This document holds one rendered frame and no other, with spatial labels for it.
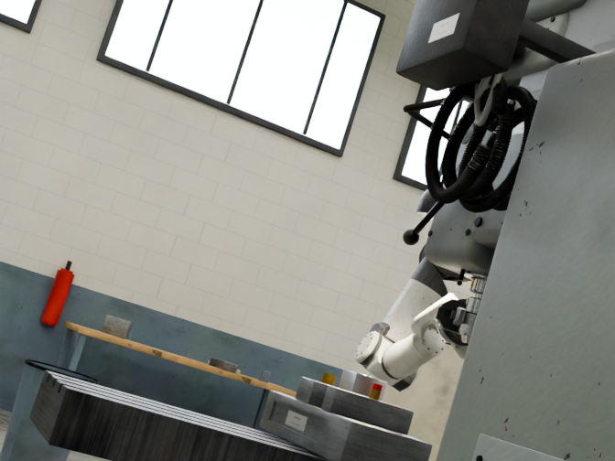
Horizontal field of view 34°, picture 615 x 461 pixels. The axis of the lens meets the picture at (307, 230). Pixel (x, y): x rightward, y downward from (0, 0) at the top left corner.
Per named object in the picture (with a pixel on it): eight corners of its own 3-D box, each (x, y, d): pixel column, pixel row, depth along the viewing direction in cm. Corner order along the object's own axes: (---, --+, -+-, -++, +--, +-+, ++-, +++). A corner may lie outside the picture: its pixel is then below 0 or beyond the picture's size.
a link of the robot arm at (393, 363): (403, 345, 205) (351, 379, 219) (442, 372, 207) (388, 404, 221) (415, 306, 212) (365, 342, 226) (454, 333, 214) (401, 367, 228)
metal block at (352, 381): (333, 402, 171) (343, 369, 171) (363, 412, 173) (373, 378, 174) (346, 407, 166) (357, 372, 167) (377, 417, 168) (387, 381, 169)
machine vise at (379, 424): (257, 426, 184) (275, 368, 186) (329, 446, 190) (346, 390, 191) (338, 466, 152) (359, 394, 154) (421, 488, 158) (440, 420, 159)
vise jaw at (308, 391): (294, 398, 174) (300, 376, 175) (368, 420, 180) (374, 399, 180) (307, 403, 169) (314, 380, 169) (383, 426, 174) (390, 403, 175)
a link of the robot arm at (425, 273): (403, 280, 234) (434, 231, 236) (435, 302, 235) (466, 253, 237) (415, 277, 223) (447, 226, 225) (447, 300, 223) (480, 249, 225)
